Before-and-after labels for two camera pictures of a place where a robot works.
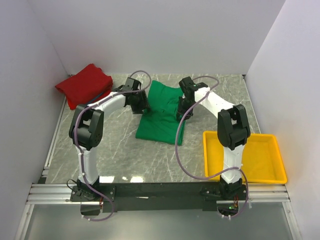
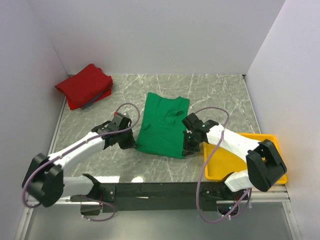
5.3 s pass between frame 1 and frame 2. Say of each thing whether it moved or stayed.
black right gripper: moved
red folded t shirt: stayed
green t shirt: moved
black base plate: stayed
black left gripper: moved
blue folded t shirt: stayed
